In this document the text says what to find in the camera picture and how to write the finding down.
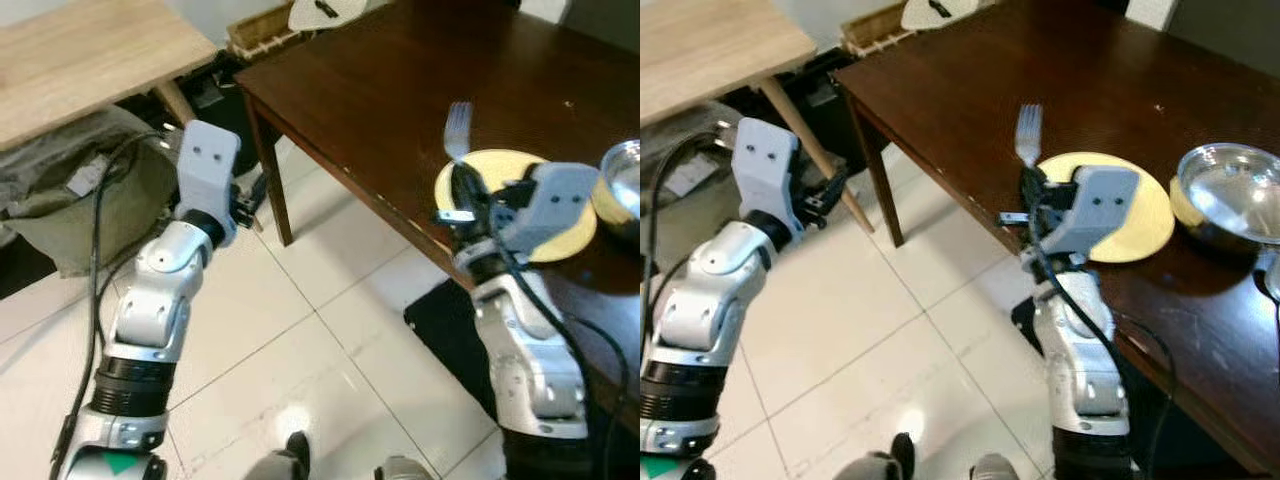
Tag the pale yellow plate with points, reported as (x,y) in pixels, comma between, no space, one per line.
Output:
(505,165)
(1150,215)

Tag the olive green bag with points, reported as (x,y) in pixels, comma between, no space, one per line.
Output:
(60,210)
(665,135)

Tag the black bag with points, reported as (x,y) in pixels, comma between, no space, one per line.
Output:
(215,95)
(815,95)

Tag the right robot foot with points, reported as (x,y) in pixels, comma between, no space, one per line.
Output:
(992,468)
(402,468)

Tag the stainless steel bowl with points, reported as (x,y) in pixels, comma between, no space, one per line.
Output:
(622,180)
(1230,190)

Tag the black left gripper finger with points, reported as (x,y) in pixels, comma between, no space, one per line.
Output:
(258,208)
(830,206)
(836,186)
(262,185)

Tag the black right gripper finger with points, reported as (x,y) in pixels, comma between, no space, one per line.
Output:
(470,185)
(1016,218)
(458,215)
(1036,188)

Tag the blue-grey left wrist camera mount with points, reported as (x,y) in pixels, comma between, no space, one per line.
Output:
(207,170)
(765,170)

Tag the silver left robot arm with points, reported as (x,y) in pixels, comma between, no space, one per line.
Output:
(700,300)
(155,300)

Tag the white round board black mark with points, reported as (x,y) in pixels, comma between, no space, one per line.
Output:
(940,13)
(325,14)

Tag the dark brown wooden table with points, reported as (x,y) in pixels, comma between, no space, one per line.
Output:
(1000,80)
(400,90)

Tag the light wooden rack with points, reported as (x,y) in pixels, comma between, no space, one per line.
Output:
(875,32)
(262,35)

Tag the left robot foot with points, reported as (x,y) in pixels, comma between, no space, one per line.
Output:
(280,460)
(880,460)

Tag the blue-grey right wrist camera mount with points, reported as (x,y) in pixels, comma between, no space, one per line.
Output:
(1100,210)
(560,205)

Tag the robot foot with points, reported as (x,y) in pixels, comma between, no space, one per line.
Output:
(402,468)
(992,468)
(880,460)
(280,460)

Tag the black floor mat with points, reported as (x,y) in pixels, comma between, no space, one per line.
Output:
(445,330)
(1025,320)

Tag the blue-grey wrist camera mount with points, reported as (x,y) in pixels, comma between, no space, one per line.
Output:
(1100,210)
(765,170)
(207,170)
(560,205)

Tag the silver fork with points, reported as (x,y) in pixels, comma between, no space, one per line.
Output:
(1028,130)
(458,125)

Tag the light wooden table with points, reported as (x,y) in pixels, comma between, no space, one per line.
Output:
(80,60)
(710,50)

